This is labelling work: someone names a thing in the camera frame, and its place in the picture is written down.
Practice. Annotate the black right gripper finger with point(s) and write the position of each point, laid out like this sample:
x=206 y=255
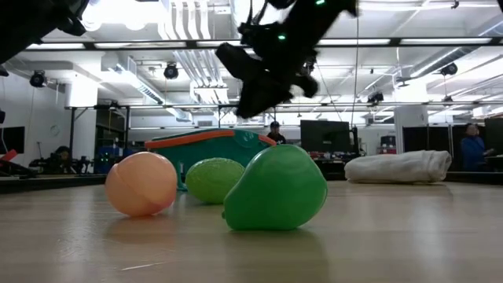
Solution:
x=237 y=59
x=261 y=100

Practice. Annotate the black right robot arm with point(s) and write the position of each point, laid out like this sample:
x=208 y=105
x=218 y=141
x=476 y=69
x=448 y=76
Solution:
x=314 y=15

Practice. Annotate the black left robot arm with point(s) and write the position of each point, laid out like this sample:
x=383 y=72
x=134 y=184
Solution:
x=23 y=23

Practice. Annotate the person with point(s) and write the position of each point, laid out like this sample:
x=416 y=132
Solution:
x=63 y=157
x=276 y=133
x=472 y=149

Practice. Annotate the teal basket with orange rim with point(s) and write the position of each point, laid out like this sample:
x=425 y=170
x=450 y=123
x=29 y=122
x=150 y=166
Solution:
x=220 y=147

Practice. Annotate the black monitor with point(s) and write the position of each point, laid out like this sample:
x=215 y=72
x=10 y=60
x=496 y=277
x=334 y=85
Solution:
x=324 y=135

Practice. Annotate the green toy pear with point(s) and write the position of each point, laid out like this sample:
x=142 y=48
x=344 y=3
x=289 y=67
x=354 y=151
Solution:
x=277 y=188

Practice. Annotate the lime green toy fruit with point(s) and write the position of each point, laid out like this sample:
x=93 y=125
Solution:
x=212 y=181

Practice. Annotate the orange toy peach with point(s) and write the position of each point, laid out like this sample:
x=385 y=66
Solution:
x=141 y=184

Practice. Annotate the folded white cloth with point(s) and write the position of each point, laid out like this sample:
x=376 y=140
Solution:
x=397 y=167

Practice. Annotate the black aluminium frame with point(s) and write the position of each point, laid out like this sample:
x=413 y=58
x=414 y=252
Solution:
x=157 y=44

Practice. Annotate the black wall screen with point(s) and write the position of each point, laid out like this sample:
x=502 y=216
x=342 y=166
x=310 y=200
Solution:
x=12 y=139

